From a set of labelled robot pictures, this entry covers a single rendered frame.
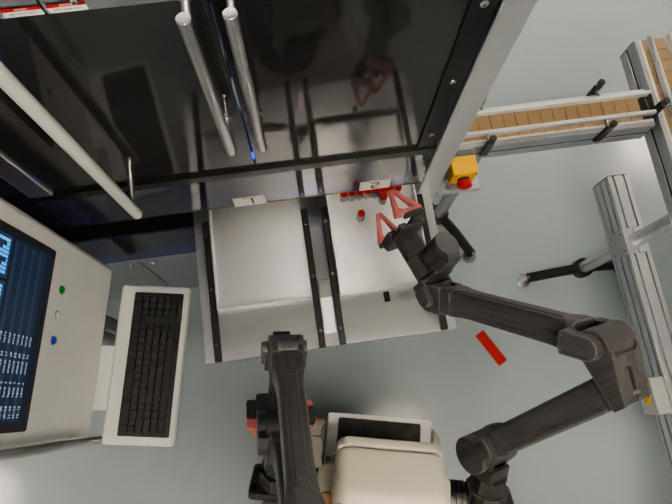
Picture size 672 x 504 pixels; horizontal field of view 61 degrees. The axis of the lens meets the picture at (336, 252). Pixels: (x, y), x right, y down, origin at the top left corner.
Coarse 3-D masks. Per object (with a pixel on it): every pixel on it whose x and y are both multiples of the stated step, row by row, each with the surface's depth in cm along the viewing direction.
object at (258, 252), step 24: (216, 216) 165; (240, 216) 166; (264, 216) 166; (288, 216) 166; (216, 240) 163; (240, 240) 164; (264, 240) 164; (288, 240) 164; (216, 264) 162; (240, 264) 162; (264, 264) 162; (288, 264) 162; (216, 288) 157; (240, 288) 160; (264, 288) 160; (288, 288) 160
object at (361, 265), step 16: (400, 192) 168; (336, 208) 167; (352, 208) 167; (368, 208) 167; (384, 208) 167; (336, 224) 166; (352, 224) 166; (368, 224) 166; (384, 224) 166; (336, 240) 164; (352, 240) 164; (368, 240) 164; (336, 256) 163; (352, 256) 163; (368, 256) 163; (384, 256) 163; (400, 256) 163; (352, 272) 162; (368, 272) 162; (384, 272) 162; (400, 272) 162; (352, 288) 161; (368, 288) 158; (384, 288) 161
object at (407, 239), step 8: (400, 224) 123; (408, 224) 124; (416, 224) 124; (400, 232) 124; (408, 232) 125; (416, 232) 126; (392, 240) 127; (400, 240) 126; (408, 240) 125; (416, 240) 125; (392, 248) 131; (400, 248) 126; (408, 248) 124; (416, 248) 124; (408, 256) 124
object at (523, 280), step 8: (576, 264) 242; (608, 264) 244; (536, 272) 246; (544, 272) 244; (552, 272) 243; (560, 272) 242; (568, 272) 242; (576, 272) 242; (584, 272) 240; (520, 280) 252; (528, 280) 246; (536, 280) 246
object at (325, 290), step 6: (324, 282) 156; (324, 288) 158; (330, 288) 158; (324, 294) 159; (330, 294) 159; (324, 300) 160; (330, 300) 160; (324, 306) 159; (330, 306) 159; (324, 312) 159; (330, 312) 159; (324, 318) 158; (330, 318) 158; (324, 324) 158; (330, 324) 158; (330, 330) 158
